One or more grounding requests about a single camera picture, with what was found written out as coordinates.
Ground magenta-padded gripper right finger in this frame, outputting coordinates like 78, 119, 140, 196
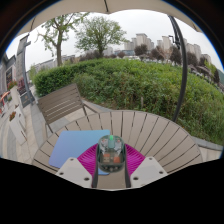
123, 143, 169, 189

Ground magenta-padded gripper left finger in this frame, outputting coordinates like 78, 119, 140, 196
54, 143, 100, 189

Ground transparent computer mouse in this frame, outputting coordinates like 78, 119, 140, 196
97, 134, 127, 174

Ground blue mouse pad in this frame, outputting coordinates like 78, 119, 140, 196
48, 129, 112, 176

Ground slatted wooden chair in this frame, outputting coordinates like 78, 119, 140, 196
36, 82, 99, 134

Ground green hedge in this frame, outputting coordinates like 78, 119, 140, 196
32, 58, 224, 146

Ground black curved parasol pole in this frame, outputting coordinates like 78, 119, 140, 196
167, 14, 189, 124

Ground dark sign pillar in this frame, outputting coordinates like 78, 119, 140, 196
14, 34, 36, 108

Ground thin sparse tree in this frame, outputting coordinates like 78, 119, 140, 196
36, 12, 91, 68

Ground far apartment buildings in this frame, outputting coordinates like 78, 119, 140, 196
123, 32, 214, 66

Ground bushy green tree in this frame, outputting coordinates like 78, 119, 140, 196
74, 15, 128, 58

